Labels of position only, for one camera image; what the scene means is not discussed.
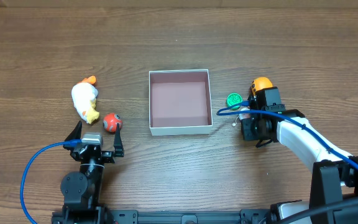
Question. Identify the green round toy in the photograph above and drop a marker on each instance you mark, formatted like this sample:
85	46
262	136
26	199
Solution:
233	101

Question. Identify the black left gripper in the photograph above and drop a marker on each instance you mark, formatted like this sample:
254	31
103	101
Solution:
96	154

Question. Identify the white box with pink inside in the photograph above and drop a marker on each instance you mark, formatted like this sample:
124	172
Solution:
180	102

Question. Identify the small wooden rattle drum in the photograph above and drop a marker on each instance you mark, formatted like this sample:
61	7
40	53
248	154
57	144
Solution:
241	116

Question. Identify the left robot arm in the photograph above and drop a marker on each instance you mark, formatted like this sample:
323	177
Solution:
81	189

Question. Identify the orange dog figurine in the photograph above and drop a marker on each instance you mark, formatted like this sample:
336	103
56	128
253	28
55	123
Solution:
260	84

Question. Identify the white and yellow chick plush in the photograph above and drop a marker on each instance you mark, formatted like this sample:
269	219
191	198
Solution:
84	96

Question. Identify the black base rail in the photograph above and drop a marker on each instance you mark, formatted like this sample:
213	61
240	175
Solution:
255	216

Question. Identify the red and grey ball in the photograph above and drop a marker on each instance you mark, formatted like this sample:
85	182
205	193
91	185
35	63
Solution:
112	122

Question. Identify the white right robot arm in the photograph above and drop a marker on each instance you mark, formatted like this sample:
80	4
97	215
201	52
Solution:
334	182

